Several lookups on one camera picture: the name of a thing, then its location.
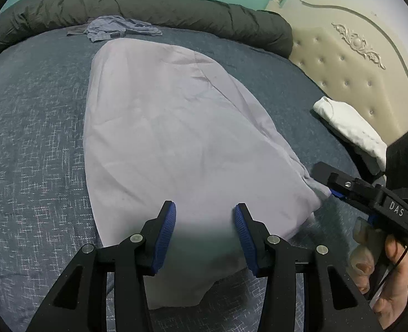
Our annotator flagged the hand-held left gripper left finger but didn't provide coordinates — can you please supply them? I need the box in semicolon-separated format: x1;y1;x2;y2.
26;201;177;332

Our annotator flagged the bed with blue sheet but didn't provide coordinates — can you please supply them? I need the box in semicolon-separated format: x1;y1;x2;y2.
0;24;388;332

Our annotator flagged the person's right hand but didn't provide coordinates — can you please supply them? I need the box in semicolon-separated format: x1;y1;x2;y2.
350;216;408;329

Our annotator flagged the crumpled blue-grey cloth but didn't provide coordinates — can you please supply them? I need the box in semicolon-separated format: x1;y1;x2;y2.
67;15;163;44

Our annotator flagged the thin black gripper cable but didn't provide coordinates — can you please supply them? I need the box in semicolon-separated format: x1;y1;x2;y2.
373;245;408;299

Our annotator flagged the dark grey rolled duvet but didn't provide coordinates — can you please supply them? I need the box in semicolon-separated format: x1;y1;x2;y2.
0;0;294;66

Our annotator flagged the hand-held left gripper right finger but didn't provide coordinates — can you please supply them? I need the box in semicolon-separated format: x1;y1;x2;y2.
233;203;384;332

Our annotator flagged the white folded cloth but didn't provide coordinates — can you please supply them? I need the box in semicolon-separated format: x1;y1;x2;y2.
313;97;388;175

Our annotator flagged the light grey jacket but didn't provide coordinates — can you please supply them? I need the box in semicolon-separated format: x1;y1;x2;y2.
83;38;331;310

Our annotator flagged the cream tufted headboard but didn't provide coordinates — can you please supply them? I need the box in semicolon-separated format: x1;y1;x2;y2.
264;0;408;187

